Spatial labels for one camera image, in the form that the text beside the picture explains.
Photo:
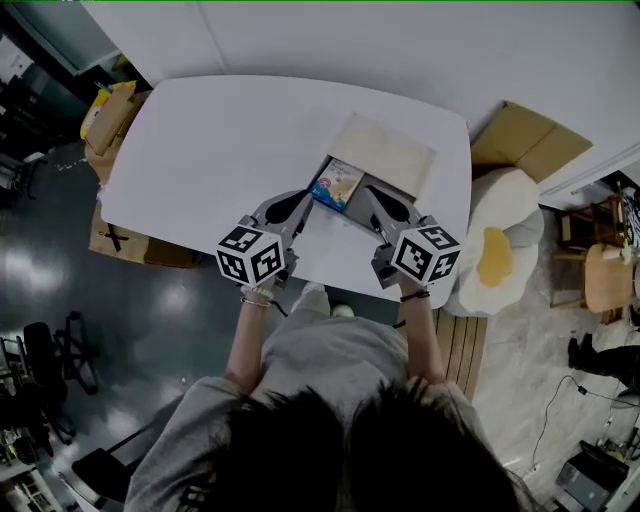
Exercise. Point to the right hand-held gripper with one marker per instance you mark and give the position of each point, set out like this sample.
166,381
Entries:
425,252

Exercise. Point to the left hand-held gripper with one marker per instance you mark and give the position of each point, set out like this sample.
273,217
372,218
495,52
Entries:
250,255

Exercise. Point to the blue printed packet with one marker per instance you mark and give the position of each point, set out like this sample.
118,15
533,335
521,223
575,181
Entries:
336,187

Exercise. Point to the grey drawer box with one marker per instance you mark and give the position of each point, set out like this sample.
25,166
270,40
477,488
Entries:
385,150

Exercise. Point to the person's left forearm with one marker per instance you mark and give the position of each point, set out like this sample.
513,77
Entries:
245,345

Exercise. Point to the person's right forearm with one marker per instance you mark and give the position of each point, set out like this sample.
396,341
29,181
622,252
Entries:
422,340

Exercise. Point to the open brown cardboard box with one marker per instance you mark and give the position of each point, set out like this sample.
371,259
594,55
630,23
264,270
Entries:
112,120

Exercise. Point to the person's light trousers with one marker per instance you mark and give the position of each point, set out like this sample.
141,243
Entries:
311,307

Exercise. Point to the person's right shoe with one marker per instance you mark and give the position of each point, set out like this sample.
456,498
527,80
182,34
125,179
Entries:
342,311

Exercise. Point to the fried egg shaped cushion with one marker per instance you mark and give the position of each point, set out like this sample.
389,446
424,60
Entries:
500,200

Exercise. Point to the person's grey shirt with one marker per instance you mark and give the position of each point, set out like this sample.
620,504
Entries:
330,350

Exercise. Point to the wooden slatted pallet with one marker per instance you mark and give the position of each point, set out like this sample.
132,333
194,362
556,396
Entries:
462,350

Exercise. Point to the flattened brown cardboard sheet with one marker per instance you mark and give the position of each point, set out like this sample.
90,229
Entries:
530,140

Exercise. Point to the crumpled white paper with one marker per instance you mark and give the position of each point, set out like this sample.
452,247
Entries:
102,191

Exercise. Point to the wooden chair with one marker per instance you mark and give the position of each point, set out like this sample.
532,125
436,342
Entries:
585,225

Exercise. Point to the yellow bag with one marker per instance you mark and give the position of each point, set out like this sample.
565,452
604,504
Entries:
100,102

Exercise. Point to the round wooden stool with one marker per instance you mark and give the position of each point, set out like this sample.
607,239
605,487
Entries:
605,280

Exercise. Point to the black and white striped cloth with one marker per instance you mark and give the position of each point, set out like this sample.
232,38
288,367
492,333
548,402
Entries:
631,220

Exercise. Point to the black swivel office chair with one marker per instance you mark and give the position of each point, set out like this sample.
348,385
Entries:
42,340

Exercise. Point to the grey framed glass panel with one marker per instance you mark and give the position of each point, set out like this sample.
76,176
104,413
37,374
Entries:
60,35

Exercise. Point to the black chair with star base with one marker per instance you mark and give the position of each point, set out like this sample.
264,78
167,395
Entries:
105,465

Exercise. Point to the black computer case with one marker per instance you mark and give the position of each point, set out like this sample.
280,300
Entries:
592,475

